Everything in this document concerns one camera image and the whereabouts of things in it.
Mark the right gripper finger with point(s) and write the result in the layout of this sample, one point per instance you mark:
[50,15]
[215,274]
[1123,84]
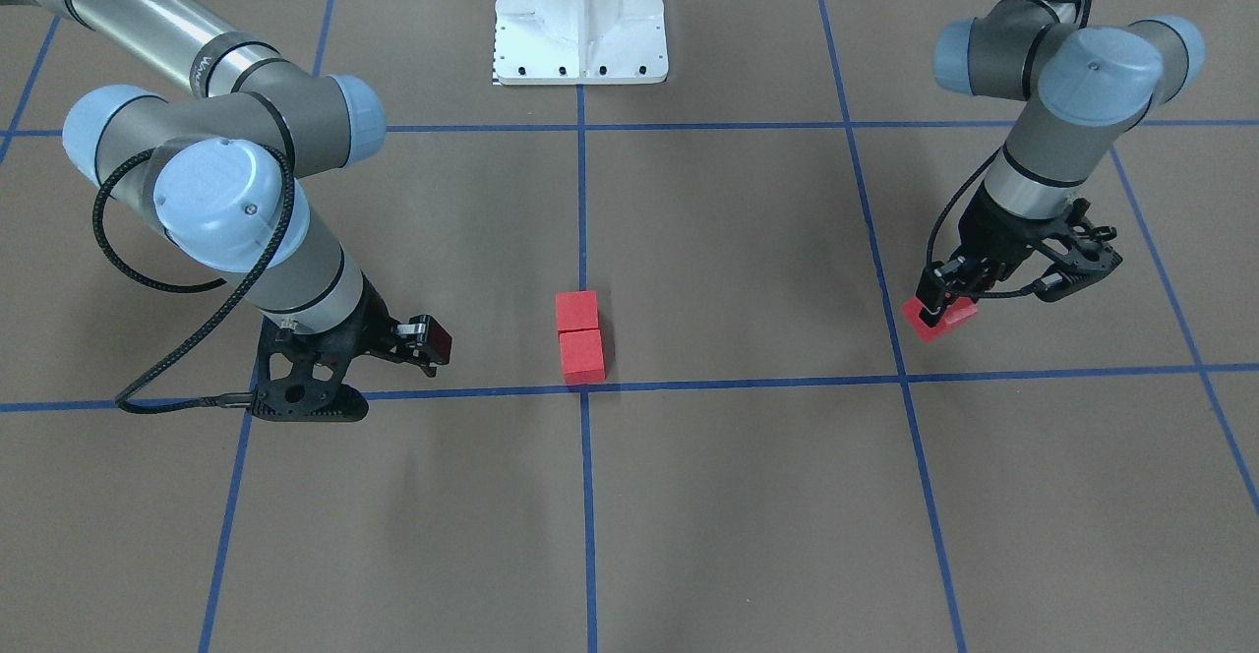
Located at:
[429,341]

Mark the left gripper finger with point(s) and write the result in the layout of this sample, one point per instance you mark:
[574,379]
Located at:
[937,286]

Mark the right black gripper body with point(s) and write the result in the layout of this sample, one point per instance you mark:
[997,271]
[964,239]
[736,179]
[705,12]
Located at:
[373,319]

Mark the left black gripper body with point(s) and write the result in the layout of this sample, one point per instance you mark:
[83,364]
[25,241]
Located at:
[995,236]

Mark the red block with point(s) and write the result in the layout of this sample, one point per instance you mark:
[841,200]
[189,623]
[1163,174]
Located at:
[582,357]
[928,326]
[576,311]

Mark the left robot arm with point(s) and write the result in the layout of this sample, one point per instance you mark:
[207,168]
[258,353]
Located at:
[1081,87]

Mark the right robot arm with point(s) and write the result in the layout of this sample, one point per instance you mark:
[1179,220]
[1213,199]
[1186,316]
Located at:
[194,195]

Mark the white pedestal base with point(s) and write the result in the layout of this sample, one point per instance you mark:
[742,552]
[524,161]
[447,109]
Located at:
[580,43]

